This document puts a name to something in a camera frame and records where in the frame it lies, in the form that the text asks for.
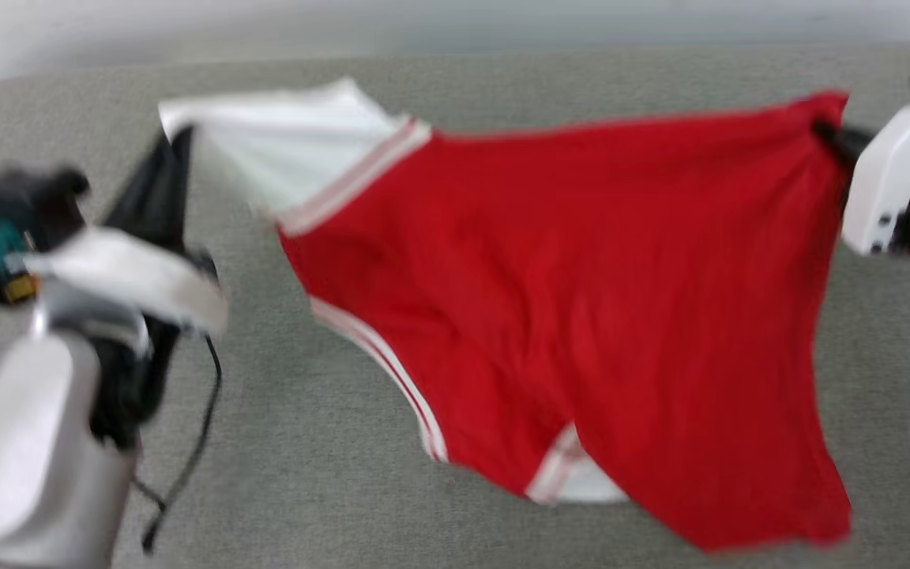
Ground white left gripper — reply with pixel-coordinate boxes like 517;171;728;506
28;125;229;337

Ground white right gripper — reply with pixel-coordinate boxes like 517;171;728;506
812;91;910;255

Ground red and white t-shirt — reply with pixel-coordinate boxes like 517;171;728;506
159;77;852;552

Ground grey fabric sofa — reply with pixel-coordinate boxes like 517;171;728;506
0;43;910;569

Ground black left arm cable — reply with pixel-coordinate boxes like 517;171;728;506
131;336;224;554

